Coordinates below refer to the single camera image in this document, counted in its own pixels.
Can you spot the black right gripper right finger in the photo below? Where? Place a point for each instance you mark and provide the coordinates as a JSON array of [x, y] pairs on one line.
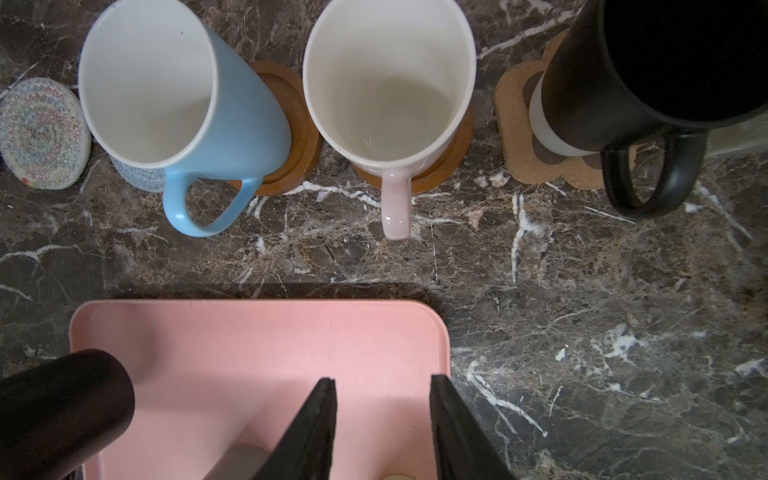
[[462, 451]]

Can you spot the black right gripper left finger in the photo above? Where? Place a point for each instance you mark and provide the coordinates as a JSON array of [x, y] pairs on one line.
[[305, 451]]

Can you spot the grey mug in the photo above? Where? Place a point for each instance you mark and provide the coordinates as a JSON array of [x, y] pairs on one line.
[[240, 462]]

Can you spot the light green mug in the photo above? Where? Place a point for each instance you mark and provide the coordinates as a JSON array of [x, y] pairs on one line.
[[398, 477]]

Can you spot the black mug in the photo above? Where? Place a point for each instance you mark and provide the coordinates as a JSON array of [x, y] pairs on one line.
[[642, 84], [56, 416]]

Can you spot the brown wooden coaster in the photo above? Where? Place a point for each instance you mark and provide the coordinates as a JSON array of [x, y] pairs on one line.
[[294, 132], [450, 159]]

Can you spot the brown paw shaped coaster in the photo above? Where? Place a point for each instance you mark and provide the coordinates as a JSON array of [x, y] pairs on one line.
[[526, 160]]

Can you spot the white pink mug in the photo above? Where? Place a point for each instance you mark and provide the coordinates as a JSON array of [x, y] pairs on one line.
[[387, 84]]

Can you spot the blue mug white inside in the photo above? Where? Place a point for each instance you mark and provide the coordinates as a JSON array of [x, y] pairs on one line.
[[161, 91]]

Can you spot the light grey woven coaster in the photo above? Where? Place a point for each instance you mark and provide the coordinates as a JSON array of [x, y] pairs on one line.
[[45, 140]]

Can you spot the blue grey round coaster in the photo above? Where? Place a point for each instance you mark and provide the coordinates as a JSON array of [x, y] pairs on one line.
[[148, 180]]

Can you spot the pink rectangular tray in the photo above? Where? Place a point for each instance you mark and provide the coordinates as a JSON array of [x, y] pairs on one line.
[[212, 374]]

